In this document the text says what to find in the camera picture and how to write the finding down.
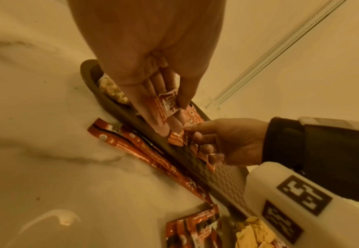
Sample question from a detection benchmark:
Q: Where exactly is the person's right hand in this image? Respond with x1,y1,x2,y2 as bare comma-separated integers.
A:
182,118,270,168

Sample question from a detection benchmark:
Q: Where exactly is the person's left hand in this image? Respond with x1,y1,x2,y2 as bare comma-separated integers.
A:
67,0,226,136

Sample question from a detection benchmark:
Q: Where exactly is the dark brown tray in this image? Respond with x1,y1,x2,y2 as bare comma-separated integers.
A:
80,59,254,216

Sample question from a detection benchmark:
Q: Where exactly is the single red coffee stick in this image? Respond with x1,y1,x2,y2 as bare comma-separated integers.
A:
167,128,217,172
144,88,182,124

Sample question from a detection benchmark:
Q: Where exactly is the neat cluster of tea bags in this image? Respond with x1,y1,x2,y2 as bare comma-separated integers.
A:
97,75,132,105

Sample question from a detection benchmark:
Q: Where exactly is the pile of yellow sachets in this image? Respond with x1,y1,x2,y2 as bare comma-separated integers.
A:
234,215,279,248

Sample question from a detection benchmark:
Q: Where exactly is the pile of red Nescafe sachets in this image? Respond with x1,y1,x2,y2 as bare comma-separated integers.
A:
87,118,226,248

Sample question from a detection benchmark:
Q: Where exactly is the black right wristband with markers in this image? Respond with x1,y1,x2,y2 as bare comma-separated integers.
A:
261,116,359,201

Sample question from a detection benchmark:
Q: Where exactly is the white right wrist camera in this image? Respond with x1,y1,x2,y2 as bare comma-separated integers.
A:
243,161,359,248

